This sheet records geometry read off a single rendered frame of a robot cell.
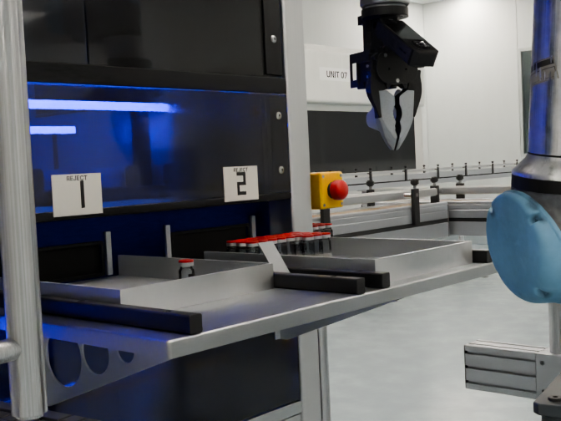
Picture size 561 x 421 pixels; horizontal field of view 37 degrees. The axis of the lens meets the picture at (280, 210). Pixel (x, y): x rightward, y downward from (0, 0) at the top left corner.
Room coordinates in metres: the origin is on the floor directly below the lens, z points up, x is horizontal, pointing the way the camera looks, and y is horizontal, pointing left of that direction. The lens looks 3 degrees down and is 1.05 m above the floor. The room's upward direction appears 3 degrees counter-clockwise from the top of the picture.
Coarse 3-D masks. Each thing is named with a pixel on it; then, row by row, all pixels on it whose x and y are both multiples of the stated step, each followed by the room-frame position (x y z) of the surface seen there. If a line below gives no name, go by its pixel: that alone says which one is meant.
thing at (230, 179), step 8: (224, 168) 1.45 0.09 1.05; (232, 168) 1.47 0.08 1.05; (240, 168) 1.48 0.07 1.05; (248, 168) 1.50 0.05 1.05; (256, 168) 1.51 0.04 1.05; (224, 176) 1.45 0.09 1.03; (232, 176) 1.47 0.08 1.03; (240, 176) 1.48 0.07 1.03; (248, 176) 1.50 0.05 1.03; (256, 176) 1.51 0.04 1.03; (224, 184) 1.45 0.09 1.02; (232, 184) 1.47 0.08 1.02; (248, 184) 1.50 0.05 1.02; (256, 184) 1.51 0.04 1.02; (224, 192) 1.45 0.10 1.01; (232, 192) 1.47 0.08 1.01; (248, 192) 1.50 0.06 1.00; (256, 192) 1.51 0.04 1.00; (232, 200) 1.47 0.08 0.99
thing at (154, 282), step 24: (120, 264) 1.37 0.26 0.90; (144, 264) 1.33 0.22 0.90; (168, 264) 1.29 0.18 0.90; (216, 264) 1.22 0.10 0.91; (240, 264) 1.19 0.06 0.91; (264, 264) 1.14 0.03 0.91; (0, 288) 1.14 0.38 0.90; (48, 288) 1.06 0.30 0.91; (72, 288) 1.02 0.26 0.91; (96, 288) 0.99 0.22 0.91; (120, 288) 1.21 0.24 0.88; (144, 288) 0.99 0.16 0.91; (168, 288) 1.01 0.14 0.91; (192, 288) 1.04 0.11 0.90; (216, 288) 1.07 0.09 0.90; (240, 288) 1.11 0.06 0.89; (264, 288) 1.14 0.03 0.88
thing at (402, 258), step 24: (336, 240) 1.51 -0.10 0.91; (360, 240) 1.47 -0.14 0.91; (384, 240) 1.44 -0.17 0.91; (408, 240) 1.40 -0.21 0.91; (432, 240) 1.37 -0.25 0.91; (288, 264) 1.24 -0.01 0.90; (312, 264) 1.21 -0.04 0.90; (336, 264) 1.18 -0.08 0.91; (360, 264) 1.15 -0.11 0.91; (384, 264) 1.15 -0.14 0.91; (408, 264) 1.20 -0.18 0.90; (432, 264) 1.24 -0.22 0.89; (456, 264) 1.29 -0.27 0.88
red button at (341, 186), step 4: (336, 180) 1.65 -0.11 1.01; (340, 180) 1.65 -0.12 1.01; (332, 184) 1.65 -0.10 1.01; (336, 184) 1.64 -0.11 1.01; (340, 184) 1.64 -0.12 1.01; (344, 184) 1.65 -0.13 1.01; (332, 188) 1.64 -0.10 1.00; (336, 188) 1.64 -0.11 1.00; (340, 188) 1.64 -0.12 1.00; (344, 188) 1.65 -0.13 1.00; (332, 192) 1.64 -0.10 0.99; (336, 192) 1.64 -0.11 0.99; (340, 192) 1.64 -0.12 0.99; (344, 192) 1.65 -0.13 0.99; (332, 196) 1.65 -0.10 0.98; (336, 196) 1.64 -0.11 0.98; (340, 196) 1.64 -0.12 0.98; (344, 196) 1.65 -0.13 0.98
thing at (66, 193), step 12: (60, 180) 1.21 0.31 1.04; (72, 180) 1.22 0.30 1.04; (84, 180) 1.24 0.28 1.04; (96, 180) 1.26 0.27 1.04; (60, 192) 1.21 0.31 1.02; (72, 192) 1.22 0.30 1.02; (84, 192) 1.24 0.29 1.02; (96, 192) 1.25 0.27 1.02; (60, 204) 1.21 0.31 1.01; (72, 204) 1.22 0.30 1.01; (96, 204) 1.25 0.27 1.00; (60, 216) 1.21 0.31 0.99
